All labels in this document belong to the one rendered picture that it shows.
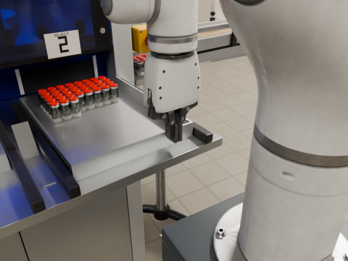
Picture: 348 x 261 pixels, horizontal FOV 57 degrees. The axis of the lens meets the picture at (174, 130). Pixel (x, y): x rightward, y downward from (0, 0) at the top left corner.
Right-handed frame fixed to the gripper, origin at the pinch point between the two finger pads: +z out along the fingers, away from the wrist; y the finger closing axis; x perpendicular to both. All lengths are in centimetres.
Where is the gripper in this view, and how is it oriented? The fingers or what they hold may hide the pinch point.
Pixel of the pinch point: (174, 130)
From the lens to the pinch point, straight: 62.0
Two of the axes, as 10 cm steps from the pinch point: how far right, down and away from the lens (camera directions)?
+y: -8.1, 2.9, -5.1
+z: 0.2, 8.8, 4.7
